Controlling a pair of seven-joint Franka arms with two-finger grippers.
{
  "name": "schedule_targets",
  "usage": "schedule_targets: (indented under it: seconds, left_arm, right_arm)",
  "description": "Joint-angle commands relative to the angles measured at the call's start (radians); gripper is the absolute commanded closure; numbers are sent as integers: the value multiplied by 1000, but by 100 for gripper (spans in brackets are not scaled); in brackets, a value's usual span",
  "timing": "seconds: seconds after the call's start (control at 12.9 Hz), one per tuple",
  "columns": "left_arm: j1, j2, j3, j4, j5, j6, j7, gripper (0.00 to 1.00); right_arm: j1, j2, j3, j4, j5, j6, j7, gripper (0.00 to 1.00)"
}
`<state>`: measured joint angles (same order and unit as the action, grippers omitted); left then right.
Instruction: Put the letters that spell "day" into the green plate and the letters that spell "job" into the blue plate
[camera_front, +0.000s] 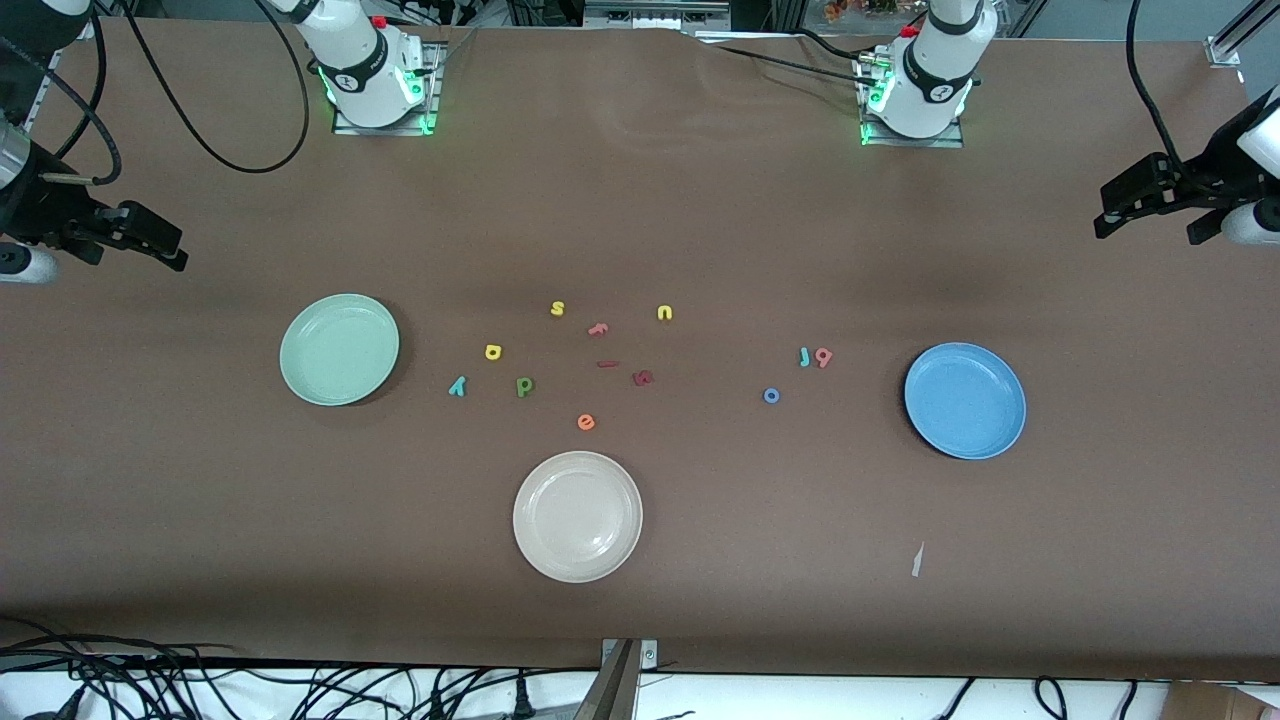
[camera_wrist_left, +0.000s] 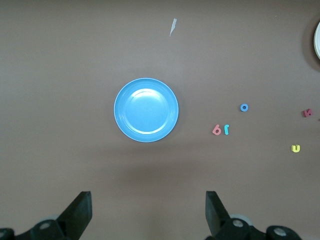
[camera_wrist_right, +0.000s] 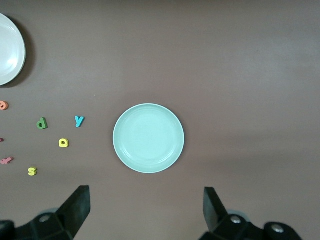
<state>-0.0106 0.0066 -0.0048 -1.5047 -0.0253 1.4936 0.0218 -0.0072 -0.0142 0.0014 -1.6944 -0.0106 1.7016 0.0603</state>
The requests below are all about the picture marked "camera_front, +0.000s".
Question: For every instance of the aluminium background profile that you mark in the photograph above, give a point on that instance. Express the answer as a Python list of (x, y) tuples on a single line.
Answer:
[(655, 12)]

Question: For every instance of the green plate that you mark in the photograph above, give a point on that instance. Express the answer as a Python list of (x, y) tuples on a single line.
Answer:
[(339, 349)]

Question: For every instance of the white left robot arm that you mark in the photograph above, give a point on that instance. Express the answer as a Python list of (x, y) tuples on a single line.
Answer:
[(935, 70)]

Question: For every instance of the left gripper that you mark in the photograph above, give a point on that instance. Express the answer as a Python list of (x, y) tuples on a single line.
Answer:
[(1213, 167)]

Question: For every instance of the blue plate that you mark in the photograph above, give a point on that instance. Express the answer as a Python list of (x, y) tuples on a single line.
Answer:
[(965, 401)]

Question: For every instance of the aluminium corner frame profile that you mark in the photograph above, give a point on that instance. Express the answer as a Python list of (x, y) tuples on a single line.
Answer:
[(1222, 50)]

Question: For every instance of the white paper scrap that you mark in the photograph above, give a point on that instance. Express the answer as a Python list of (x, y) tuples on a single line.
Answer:
[(917, 560)]

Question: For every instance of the black power plug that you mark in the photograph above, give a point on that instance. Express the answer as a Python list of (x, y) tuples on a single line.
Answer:
[(520, 698)]

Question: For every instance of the cardboard box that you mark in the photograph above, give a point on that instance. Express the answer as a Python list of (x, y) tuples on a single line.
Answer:
[(1220, 703)]

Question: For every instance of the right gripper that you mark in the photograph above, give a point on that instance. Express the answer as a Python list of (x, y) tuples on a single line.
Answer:
[(42, 208)]

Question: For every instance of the beige plate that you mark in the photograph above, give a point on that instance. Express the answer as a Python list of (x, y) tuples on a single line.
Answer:
[(577, 516)]

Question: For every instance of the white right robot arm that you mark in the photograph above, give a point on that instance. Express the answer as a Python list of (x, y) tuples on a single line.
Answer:
[(355, 60)]

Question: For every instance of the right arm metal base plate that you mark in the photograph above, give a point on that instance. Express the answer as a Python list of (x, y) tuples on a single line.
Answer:
[(432, 100)]

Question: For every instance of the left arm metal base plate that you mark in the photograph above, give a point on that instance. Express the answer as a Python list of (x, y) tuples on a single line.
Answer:
[(900, 141)]

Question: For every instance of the orange background objects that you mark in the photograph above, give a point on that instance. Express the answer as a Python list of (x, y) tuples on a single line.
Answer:
[(860, 8)]

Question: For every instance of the small aluminium bracket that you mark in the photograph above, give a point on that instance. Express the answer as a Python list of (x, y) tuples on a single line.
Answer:
[(648, 655)]

